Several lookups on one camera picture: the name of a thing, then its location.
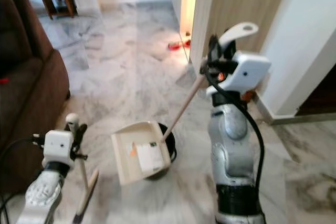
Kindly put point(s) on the white cardboard box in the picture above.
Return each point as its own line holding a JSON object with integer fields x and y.
{"x": 149, "y": 157}

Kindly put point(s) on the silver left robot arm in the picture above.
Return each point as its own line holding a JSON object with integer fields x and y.
{"x": 42, "y": 195}

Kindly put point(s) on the dark brown sofa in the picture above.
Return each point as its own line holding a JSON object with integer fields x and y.
{"x": 31, "y": 93}

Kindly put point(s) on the small red cloth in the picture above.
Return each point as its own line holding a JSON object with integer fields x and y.
{"x": 4, "y": 81}

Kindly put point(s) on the black round bin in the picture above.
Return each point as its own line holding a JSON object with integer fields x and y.
{"x": 171, "y": 148}

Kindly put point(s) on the dark wooden stair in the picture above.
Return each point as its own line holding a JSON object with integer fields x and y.
{"x": 320, "y": 95}

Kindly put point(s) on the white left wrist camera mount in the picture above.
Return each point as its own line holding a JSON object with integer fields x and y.
{"x": 58, "y": 145}

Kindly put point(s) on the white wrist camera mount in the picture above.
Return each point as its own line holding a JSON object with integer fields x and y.
{"x": 252, "y": 69}
{"x": 58, "y": 145}

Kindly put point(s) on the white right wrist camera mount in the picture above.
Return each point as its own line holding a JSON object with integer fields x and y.
{"x": 252, "y": 69}

